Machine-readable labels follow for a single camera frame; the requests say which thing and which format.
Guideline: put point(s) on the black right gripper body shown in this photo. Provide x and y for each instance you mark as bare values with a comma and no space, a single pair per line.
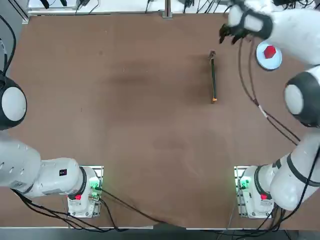
235,31

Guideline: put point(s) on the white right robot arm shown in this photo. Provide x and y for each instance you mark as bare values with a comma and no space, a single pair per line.
295,25

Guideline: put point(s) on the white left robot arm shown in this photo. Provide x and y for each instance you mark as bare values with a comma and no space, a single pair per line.
55,180

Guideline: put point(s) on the red wooden cube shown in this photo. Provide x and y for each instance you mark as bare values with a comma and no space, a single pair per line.
270,52

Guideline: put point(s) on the light blue round plate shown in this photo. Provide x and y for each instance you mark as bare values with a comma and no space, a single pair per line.
270,63

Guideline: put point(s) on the aluminium profile post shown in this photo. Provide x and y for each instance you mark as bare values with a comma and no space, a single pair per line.
167,8

